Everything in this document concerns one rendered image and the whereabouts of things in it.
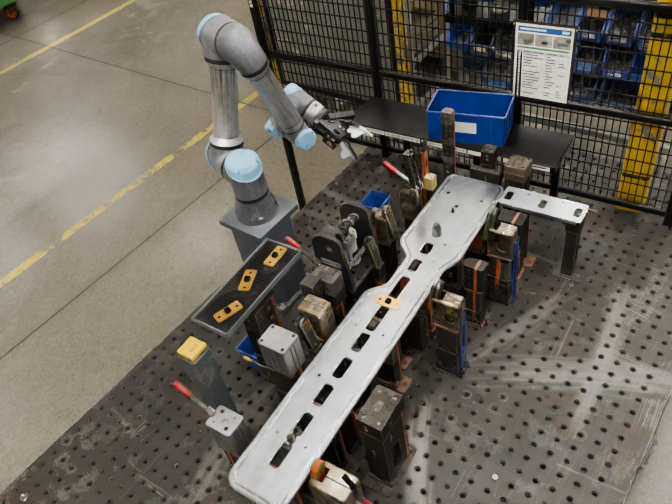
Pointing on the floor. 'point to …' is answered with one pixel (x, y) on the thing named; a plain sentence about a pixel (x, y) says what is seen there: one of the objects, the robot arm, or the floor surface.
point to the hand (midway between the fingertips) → (366, 148)
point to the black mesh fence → (479, 83)
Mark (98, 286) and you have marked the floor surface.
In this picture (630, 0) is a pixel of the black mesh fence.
